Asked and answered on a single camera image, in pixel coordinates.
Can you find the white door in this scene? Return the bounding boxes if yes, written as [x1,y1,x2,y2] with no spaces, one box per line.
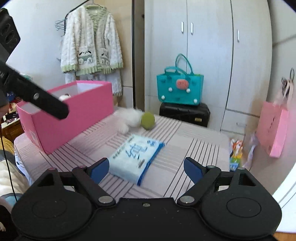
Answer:
[272,148,296,233]

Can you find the teal clothes hangers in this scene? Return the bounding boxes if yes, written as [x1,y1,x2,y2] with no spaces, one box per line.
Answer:
[55,19,68,32]

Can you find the cream quilt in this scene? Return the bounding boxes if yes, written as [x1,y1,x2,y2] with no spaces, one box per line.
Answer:
[0,138,31,200]

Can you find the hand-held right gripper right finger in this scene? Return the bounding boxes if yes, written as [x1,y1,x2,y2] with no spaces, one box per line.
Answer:
[176,157,267,206]

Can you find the colourful toy packet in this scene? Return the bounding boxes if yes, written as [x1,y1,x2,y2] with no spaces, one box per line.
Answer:
[229,138,244,168]

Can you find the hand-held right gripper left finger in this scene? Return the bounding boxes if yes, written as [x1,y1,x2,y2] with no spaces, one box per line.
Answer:
[30,158,116,207]

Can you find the white and green fluffy cardigan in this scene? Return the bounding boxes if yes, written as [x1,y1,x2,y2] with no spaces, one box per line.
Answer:
[60,5,124,76]

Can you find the tissue packet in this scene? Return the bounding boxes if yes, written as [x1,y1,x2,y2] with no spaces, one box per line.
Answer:
[108,134,166,187]

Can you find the white fluffy soft toy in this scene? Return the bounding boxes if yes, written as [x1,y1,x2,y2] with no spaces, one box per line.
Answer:
[115,108,143,134]

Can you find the white wardrobe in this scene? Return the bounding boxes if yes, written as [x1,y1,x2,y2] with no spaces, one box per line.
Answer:
[144,0,274,135]

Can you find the black cable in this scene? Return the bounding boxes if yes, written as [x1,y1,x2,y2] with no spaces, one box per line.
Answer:
[0,128,18,202]

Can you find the pink cardboard box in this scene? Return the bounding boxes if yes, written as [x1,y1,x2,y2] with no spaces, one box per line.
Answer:
[16,80,114,155]

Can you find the white fluffy garment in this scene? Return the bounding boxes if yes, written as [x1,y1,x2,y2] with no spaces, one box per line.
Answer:
[64,69,123,97]

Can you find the black suitcase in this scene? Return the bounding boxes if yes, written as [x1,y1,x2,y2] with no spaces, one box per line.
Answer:
[159,102,211,128]

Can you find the pink paper bag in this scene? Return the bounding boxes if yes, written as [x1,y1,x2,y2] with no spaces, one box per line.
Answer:
[256,77,293,159]

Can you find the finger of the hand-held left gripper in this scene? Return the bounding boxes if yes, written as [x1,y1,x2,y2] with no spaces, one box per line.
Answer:
[0,60,70,120]

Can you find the crumpled plastic bag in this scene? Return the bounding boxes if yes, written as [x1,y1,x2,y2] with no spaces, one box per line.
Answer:
[246,132,260,168]

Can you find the green ball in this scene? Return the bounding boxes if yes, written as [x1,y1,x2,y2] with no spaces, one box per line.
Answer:
[141,112,155,130]

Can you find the teal felt handbag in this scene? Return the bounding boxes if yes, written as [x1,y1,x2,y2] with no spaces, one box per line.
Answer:
[156,53,204,106]

